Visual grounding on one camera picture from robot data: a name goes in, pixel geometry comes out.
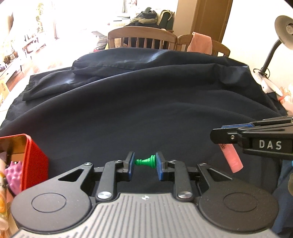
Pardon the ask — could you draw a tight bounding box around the low white tv console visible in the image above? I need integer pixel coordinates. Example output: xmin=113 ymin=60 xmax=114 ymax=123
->
xmin=0 ymin=34 xmax=46 ymax=92

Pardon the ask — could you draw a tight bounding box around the pile of dark clothes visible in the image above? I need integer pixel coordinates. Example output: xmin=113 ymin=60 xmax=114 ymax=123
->
xmin=126 ymin=8 xmax=174 ymax=31

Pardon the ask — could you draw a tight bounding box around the dark navy table cloth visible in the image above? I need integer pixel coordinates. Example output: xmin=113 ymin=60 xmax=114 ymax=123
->
xmin=1 ymin=48 xmax=286 ymax=177

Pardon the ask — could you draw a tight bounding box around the purple spiky sheep toy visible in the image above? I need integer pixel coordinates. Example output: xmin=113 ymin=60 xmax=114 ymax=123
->
xmin=4 ymin=161 xmax=22 ymax=196

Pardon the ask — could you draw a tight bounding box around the green chess pawn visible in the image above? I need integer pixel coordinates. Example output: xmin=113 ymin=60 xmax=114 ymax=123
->
xmin=135 ymin=155 xmax=156 ymax=169

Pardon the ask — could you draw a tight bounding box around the grey desk lamp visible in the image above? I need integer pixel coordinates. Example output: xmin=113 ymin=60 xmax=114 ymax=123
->
xmin=253 ymin=15 xmax=292 ymax=98

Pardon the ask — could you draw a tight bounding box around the orange white snack bag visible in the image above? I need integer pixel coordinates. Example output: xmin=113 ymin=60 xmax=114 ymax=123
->
xmin=278 ymin=83 xmax=293 ymax=114

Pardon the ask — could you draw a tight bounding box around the pink towel on chair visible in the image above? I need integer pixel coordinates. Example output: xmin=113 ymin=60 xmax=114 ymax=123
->
xmin=187 ymin=32 xmax=213 ymax=55

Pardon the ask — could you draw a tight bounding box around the wooden chair at right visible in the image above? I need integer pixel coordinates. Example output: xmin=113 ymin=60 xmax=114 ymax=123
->
xmin=175 ymin=32 xmax=230 ymax=57

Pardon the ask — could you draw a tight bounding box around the wooden chair with slats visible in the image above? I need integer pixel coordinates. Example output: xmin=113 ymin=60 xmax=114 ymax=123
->
xmin=107 ymin=26 xmax=177 ymax=50

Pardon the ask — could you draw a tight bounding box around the red metal tin box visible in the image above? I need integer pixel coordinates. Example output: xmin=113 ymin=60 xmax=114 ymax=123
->
xmin=1 ymin=134 xmax=49 ymax=192

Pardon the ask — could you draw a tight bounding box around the pink tube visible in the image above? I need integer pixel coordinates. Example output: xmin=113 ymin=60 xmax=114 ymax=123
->
xmin=219 ymin=144 xmax=243 ymax=173

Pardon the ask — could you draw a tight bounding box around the white yellow cylindrical bottle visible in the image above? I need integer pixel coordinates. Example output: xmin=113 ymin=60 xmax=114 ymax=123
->
xmin=0 ymin=159 xmax=8 ymax=230

